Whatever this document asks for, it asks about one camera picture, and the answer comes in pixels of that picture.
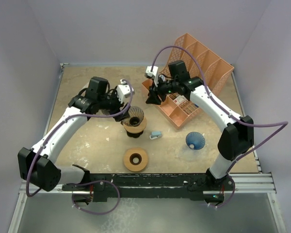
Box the aluminium frame rail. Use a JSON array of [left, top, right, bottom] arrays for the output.
[[10, 66, 285, 233]]

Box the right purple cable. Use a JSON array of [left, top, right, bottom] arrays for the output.
[[150, 46, 289, 209]]

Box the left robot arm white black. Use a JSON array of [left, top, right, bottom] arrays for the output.
[[17, 77, 134, 197]]

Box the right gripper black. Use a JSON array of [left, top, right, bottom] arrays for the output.
[[146, 76, 178, 105]]

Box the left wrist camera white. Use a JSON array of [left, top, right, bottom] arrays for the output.
[[115, 79, 131, 103]]

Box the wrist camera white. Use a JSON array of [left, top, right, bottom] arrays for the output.
[[115, 79, 131, 103], [145, 66, 158, 79]]

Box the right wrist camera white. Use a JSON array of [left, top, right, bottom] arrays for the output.
[[145, 66, 158, 79]]

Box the blue ribbed dripper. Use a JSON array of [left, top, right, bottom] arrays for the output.
[[185, 132, 206, 150]]

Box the peach plastic desk organizer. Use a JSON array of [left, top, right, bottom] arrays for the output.
[[155, 33, 234, 129]]

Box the small blue stapler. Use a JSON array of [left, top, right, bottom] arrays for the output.
[[149, 131, 162, 140]]

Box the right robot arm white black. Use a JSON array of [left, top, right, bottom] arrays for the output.
[[145, 60, 254, 190]]

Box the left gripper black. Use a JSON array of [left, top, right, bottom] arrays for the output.
[[97, 88, 130, 121]]

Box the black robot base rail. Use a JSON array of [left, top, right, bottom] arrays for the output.
[[63, 172, 234, 203]]

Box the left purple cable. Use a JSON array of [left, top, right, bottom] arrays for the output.
[[26, 79, 135, 215]]

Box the white stapler box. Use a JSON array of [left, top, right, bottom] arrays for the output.
[[173, 95, 188, 106]]

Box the purple cable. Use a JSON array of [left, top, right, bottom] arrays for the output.
[[26, 79, 135, 215], [150, 46, 289, 209]]

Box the wooden ring dripper stand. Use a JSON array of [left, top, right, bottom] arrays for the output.
[[123, 118, 147, 134]]

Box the grey ribbed glass dripper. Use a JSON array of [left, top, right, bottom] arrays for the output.
[[122, 106, 145, 127]]

